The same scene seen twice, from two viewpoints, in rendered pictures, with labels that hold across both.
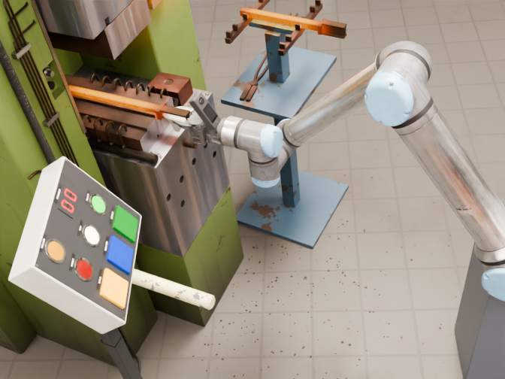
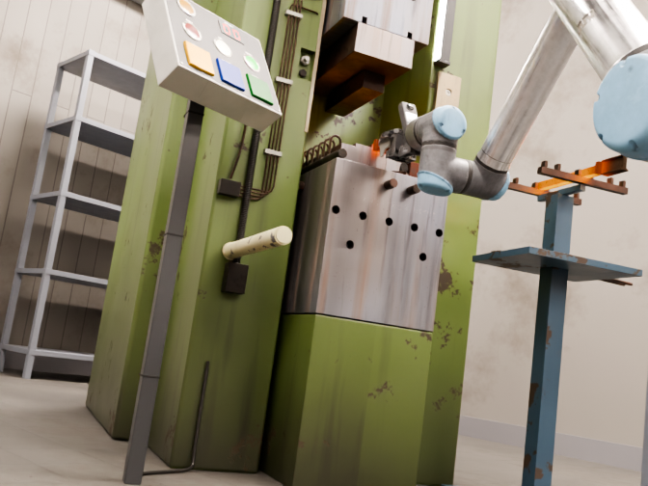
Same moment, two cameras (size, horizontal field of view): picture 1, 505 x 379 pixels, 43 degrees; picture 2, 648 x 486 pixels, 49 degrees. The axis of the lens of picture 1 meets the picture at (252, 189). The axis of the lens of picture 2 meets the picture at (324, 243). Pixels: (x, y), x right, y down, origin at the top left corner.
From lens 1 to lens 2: 208 cm
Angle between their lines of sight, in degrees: 64
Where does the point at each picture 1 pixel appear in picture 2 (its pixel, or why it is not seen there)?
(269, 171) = (434, 155)
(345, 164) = not seen: outside the picture
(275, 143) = (448, 116)
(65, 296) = (160, 21)
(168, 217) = (324, 237)
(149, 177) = (329, 175)
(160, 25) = not seen: hidden behind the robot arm
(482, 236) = (603, 47)
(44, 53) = (310, 40)
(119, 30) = (372, 38)
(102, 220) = (243, 64)
